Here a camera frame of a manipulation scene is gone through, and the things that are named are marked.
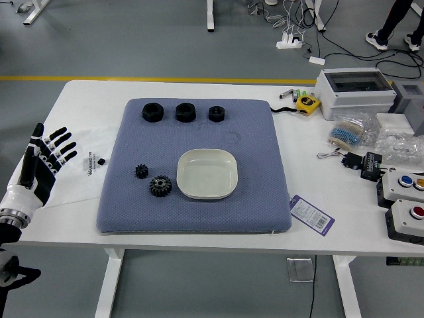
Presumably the small black hex nut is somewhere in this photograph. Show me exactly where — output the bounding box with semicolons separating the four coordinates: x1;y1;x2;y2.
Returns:
207;105;227;123

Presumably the bag of blue resistors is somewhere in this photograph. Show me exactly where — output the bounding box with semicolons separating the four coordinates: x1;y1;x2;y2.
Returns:
327;119;365;148

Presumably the large black gear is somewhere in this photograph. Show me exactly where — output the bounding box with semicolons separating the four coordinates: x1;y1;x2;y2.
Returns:
148;175;173;198

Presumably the black module with wires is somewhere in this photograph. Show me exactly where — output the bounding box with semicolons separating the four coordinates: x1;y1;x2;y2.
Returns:
317;148;364;172

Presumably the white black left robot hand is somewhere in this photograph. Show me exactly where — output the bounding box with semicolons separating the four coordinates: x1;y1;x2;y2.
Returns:
0;123;78;218

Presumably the person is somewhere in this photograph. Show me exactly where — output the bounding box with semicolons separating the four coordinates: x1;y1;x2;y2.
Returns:
365;0;422;52

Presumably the black module with green display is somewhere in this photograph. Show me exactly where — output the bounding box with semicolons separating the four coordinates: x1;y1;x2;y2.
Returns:
360;151;385;182

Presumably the blue yellow button box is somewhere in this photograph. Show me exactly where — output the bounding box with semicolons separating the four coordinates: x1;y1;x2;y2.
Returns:
376;170;424;209

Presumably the white foam block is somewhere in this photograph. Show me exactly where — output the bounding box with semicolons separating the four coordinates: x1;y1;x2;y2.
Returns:
376;113;415;135

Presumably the white power strip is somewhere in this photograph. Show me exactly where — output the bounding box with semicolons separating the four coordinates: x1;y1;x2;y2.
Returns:
276;31;304;50

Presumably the purple white label tag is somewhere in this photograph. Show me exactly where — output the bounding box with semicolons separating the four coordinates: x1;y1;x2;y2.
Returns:
288;193;335;237

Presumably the blue-grey quilted cushion mat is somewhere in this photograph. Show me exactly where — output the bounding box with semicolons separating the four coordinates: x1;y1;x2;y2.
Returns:
95;97;293;235

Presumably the yellow tape measure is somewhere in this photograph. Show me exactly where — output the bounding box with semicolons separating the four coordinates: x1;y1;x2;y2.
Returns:
295;95;322;115

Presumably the clear printed plastic bag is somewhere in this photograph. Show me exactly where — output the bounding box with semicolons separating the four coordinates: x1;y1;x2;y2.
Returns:
42;128;115;209

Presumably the clear bag of small parts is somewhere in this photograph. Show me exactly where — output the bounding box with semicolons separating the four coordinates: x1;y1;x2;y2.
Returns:
333;111;380;146

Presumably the black hanging cable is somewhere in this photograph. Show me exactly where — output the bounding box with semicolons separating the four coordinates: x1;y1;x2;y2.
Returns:
307;254;317;318

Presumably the grey plastic block housing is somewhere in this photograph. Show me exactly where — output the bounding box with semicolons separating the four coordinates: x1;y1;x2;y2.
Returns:
388;80;424;136

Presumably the grey enclosure box clear lid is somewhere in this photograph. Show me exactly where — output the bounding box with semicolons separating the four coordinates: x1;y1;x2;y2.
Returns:
313;68;398;121

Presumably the clear bubble wrap bag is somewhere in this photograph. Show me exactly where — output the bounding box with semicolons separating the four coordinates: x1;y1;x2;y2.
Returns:
374;127;424;166

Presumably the black wrist strap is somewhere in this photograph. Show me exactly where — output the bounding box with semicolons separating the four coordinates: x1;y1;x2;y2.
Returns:
270;106;307;115

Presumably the clear plastic holder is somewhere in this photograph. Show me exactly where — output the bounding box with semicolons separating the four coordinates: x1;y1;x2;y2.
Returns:
286;257;315;283

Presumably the white background table leg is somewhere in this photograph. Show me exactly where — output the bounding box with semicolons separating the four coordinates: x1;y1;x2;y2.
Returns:
304;0;327;32
206;0;215;33
23;0;50;26

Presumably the large black hex nut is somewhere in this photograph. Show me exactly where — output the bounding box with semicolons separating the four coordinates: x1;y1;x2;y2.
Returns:
174;102;196;123
141;102;164;123

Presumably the red button box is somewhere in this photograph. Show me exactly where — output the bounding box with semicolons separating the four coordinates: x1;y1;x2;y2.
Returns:
384;198;424;246

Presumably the black table control panel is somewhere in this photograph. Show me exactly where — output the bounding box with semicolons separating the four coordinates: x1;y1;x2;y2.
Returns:
386;256;424;267

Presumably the white square dish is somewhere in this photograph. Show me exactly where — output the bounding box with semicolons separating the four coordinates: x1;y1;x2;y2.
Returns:
176;148;239;201

